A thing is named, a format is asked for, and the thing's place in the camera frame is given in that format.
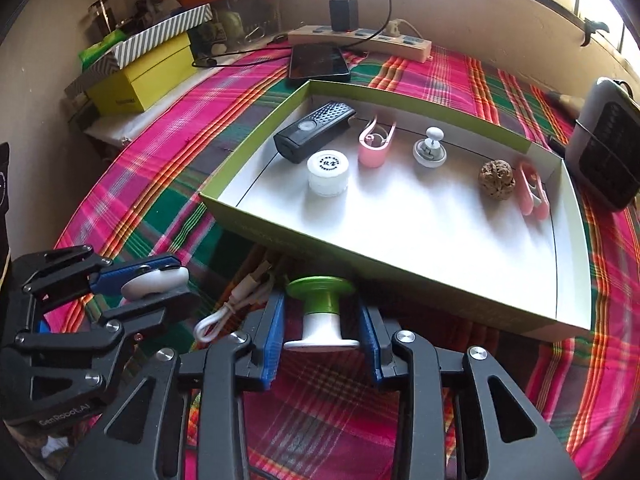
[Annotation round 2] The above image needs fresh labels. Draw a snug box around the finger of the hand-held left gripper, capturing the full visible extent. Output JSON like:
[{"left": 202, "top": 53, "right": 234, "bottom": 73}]
[
  {"left": 12, "top": 244, "right": 184, "bottom": 296},
  {"left": 0, "top": 286, "right": 202, "bottom": 407}
]

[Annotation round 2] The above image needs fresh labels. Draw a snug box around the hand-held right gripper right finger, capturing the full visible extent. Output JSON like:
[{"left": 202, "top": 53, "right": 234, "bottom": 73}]
[{"left": 357, "top": 300, "right": 584, "bottom": 480}]

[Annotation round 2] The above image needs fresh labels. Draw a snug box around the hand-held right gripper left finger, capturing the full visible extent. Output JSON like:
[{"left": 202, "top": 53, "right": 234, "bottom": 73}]
[{"left": 60, "top": 290, "right": 289, "bottom": 480}]

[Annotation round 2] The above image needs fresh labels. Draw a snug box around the round white disc case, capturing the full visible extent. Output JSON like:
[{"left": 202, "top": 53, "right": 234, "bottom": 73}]
[{"left": 120, "top": 267, "right": 191, "bottom": 302}]

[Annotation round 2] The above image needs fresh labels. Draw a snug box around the green and white spool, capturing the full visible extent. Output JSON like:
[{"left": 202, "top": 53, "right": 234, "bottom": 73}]
[{"left": 284, "top": 275, "right": 361, "bottom": 351}]

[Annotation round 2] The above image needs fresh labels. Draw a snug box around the shallow cardboard box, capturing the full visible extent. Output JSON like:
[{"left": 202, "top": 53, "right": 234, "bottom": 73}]
[{"left": 199, "top": 78, "right": 594, "bottom": 344}]

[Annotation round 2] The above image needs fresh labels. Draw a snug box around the small white jar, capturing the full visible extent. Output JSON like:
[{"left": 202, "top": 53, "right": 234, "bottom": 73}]
[{"left": 306, "top": 149, "right": 350, "bottom": 197}]

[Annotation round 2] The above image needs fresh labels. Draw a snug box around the pink hair clip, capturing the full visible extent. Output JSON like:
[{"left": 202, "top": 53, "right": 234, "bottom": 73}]
[
  {"left": 514, "top": 159, "right": 551, "bottom": 219},
  {"left": 357, "top": 114, "right": 398, "bottom": 169}
]

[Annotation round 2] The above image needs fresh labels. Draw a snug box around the white knob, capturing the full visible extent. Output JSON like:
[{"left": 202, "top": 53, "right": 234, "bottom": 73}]
[{"left": 412, "top": 127, "right": 448, "bottom": 167}]

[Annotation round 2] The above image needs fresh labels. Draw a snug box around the brown walnut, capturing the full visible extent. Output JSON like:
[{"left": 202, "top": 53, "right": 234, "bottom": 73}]
[{"left": 478, "top": 158, "right": 516, "bottom": 194}]

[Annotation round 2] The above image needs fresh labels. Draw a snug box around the plaid tablecloth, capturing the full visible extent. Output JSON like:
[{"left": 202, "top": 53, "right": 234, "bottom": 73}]
[{"left": 52, "top": 42, "right": 640, "bottom": 480}]

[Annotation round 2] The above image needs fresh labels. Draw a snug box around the white foam sheet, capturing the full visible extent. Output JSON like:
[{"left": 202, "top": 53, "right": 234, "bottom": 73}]
[{"left": 82, "top": 65, "right": 221, "bottom": 143}]

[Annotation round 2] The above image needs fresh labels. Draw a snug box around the yellow box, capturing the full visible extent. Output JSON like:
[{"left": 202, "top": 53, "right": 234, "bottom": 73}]
[{"left": 84, "top": 34, "right": 202, "bottom": 114}]

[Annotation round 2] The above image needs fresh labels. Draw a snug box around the black rectangular device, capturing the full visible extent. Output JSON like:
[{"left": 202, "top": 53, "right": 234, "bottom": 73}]
[{"left": 273, "top": 101, "right": 357, "bottom": 164}]

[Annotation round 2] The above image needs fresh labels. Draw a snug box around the green tissue pack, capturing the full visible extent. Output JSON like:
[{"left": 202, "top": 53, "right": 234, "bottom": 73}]
[{"left": 78, "top": 29, "right": 128, "bottom": 67}]

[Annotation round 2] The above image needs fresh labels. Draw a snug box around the striped box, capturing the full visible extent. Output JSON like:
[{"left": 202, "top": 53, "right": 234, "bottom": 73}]
[{"left": 64, "top": 3, "right": 214, "bottom": 97}]

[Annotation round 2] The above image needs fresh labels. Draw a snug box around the dark glass jar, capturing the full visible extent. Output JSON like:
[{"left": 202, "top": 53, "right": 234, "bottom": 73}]
[{"left": 88, "top": 0, "right": 117, "bottom": 36}]

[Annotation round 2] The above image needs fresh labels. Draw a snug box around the black smartphone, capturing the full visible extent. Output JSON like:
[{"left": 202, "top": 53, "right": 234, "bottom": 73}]
[{"left": 287, "top": 43, "right": 352, "bottom": 85}]

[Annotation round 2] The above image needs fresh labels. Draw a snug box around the clear plastic container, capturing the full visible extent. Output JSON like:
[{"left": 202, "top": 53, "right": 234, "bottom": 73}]
[{"left": 212, "top": 0, "right": 282, "bottom": 48}]

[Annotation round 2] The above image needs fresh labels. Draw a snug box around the white power strip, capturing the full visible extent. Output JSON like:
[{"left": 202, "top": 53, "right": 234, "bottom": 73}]
[{"left": 287, "top": 24, "right": 432, "bottom": 64}]

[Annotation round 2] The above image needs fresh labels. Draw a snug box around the grey portable heater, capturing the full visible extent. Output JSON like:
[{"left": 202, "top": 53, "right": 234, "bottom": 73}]
[{"left": 570, "top": 77, "right": 640, "bottom": 212}]

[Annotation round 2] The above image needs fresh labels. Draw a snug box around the beige tapered object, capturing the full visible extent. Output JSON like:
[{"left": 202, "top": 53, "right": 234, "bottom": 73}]
[{"left": 547, "top": 90, "right": 587, "bottom": 113}]

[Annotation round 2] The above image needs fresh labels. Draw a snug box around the white plug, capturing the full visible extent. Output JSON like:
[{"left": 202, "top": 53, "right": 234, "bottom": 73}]
[{"left": 387, "top": 17, "right": 416, "bottom": 41}]

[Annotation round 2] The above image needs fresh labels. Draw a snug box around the black charger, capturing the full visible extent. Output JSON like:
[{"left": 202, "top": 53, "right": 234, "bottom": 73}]
[{"left": 328, "top": 0, "right": 360, "bottom": 33}]

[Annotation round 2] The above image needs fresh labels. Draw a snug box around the black window hook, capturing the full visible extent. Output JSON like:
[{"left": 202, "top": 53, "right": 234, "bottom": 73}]
[{"left": 580, "top": 17, "right": 611, "bottom": 48}]

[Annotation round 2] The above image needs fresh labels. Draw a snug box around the white usb cable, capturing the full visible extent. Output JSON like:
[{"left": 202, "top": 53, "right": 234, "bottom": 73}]
[{"left": 193, "top": 259, "right": 277, "bottom": 344}]

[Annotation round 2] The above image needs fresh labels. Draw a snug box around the thin black cable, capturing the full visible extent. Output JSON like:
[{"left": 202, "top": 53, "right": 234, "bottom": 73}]
[{"left": 192, "top": 42, "right": 295, "bottom": 69}]

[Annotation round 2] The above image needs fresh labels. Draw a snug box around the black charger cable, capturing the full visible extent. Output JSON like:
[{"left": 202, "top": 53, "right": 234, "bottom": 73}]
[{"left": 339, "top": 0, "right": 394, "bottom": 42}]

